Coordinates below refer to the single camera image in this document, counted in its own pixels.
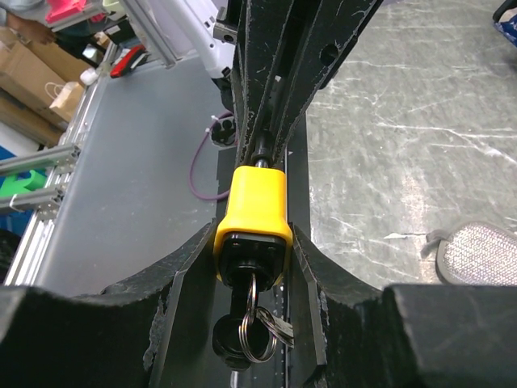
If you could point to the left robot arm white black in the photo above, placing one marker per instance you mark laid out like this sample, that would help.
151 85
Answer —
213 32

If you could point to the blue Doritos chip bag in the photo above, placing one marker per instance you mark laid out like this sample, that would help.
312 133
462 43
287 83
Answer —
504 19

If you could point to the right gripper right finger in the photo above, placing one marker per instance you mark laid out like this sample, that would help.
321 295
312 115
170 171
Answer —
349 334

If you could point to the silver glitter sponge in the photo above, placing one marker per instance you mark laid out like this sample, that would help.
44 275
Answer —
473 253

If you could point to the cardboard box background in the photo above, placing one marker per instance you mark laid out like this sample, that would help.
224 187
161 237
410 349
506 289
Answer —
30 70

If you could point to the red black tool background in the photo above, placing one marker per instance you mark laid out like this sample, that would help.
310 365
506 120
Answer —
129 61

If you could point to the paper bag background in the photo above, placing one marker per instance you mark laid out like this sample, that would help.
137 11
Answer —
65 98

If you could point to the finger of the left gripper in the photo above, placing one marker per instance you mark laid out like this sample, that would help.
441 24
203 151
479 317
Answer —
330 31
260 33

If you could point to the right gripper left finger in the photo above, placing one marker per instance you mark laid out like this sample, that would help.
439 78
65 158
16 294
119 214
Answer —
148 330

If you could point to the yellow padlock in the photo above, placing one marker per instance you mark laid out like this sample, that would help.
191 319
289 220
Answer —
254 239

